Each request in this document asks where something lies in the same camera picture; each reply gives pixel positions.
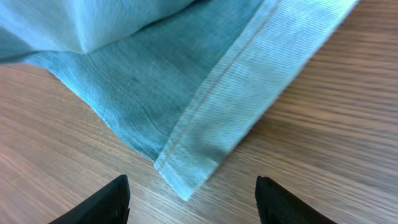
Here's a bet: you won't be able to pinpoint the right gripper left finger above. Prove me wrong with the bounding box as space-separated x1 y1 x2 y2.
49 175 130 224

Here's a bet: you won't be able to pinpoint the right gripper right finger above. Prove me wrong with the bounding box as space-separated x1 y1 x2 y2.
255 176 336 224

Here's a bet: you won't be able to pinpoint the light blue denim shorts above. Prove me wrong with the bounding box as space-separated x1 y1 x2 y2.
1 0 356 200

